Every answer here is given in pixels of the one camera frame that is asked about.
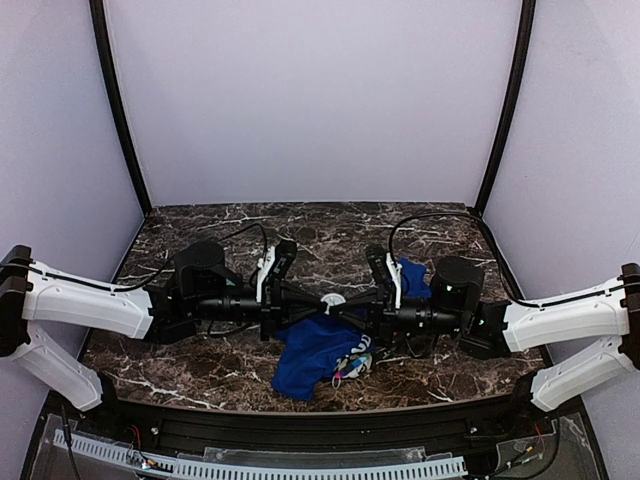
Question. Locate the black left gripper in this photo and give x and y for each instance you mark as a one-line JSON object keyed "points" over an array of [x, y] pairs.
{"points": [[269, 308]]}

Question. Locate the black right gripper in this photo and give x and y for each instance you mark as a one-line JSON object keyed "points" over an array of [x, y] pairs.
{"points": [[385, 310]]}

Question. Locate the blue printed t-shirt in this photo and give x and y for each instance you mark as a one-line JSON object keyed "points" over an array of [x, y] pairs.
{"points": [[312, 350]]}

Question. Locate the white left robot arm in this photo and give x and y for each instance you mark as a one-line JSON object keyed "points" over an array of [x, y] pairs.
{"points": [[200, 288]]}

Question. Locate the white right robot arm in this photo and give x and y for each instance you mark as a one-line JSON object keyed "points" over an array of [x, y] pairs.
{"points": [[608, 313]]}

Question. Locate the rainbow flower plush brooch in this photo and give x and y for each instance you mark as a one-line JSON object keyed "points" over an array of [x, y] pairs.
{"points": [[351, 367]]}

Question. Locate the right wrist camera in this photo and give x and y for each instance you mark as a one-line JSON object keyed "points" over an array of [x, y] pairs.
{"points": [[430, 280]]}

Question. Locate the black front aluminium rail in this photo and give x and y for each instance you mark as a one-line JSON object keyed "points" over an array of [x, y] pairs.
{"points": [[458, 426]]}

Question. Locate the white slotted cable duct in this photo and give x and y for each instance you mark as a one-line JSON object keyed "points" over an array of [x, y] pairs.
{"points": [[217, 463]]}

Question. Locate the right black frame post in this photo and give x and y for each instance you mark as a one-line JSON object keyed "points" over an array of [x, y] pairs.
{"points": [[512, 90]]}

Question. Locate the black frame post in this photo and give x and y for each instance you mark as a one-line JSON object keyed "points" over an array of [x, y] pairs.
{"points": [[512, 90], [119, 117]]}

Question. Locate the left black frame post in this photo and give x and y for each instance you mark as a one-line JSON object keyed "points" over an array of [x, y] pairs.
{"points": [[119, 117]]}

